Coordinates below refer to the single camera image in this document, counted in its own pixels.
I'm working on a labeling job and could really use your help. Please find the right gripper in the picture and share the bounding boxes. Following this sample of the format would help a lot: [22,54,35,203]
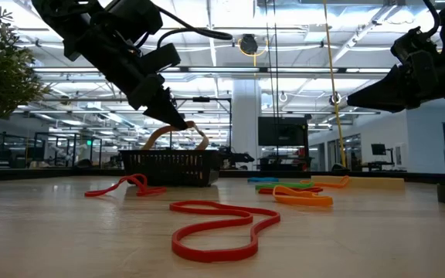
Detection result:
[346,25,445,113]

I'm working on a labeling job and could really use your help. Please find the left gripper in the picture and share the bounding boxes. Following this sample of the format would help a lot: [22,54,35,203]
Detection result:
[73,26,189,131]

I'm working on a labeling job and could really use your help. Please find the cream wide rubber band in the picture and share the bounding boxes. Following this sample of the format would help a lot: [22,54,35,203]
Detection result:
[141,120,210,151]

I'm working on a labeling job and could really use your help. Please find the thin red rubber band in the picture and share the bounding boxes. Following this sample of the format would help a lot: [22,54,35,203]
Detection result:
[84,173,168,198]

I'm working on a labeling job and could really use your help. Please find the blue rubber band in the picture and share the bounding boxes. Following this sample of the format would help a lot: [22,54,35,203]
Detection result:
[247,176,280,184]

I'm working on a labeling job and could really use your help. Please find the dark red rubber band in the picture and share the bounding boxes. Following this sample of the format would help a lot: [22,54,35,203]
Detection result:
[258,186,324,195]

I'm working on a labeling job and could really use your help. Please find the green rubber band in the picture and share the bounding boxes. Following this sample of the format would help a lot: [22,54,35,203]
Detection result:
[255,181,315,191]

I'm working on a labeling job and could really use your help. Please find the large red rubber band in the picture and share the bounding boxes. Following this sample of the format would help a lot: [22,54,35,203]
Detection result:
[168,200,281,264]

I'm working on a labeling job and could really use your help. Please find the small desk monitor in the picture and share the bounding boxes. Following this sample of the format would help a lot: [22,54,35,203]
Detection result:
[370,143,388,157]

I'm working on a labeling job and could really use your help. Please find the black plastic slotted basket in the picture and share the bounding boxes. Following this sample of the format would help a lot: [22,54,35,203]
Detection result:
[118,149,222,188]

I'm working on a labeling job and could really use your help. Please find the long ceiling light bar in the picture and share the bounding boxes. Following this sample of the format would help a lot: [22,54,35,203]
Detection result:
[31,66,392,74]

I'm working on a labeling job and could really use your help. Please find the white square column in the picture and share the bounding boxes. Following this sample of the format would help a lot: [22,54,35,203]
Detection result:
[232,79,262,171]

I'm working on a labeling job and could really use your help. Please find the large black display screen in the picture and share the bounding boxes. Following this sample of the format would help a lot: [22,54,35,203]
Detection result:
[257,117,309,147]

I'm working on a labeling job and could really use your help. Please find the green artificial plant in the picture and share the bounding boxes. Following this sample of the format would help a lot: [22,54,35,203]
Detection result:
[0,4,52,121]

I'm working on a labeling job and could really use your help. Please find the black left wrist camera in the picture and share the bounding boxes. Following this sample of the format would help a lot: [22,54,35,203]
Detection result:
[139,42,182,73]

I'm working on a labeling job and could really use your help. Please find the yellow hanging cable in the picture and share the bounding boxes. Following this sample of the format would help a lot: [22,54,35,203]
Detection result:
[321,0,347,168]

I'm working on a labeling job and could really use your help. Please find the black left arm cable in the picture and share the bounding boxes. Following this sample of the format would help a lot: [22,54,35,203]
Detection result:
[155,5,233,49]

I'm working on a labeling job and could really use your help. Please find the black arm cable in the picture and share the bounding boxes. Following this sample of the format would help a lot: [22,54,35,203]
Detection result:
[422,0,445,53]
[155,5,233,49]

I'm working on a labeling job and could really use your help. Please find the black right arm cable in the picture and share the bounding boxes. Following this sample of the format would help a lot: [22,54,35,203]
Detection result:
[422,0,445,53]

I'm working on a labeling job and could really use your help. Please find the black frame cage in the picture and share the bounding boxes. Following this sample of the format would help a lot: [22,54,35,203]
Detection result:
[32,131,103,169]

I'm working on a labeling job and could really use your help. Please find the black ceiling cable reel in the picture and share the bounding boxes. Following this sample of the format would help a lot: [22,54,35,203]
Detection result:
[236,33,269,57]

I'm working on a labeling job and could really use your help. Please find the black hanging cable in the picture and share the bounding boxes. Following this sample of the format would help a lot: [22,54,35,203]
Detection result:
[263,0,273,155]
[272,0,280,155]

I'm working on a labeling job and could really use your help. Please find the black aluminium table frame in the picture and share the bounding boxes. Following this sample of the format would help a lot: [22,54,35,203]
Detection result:
[0,168,445,185]

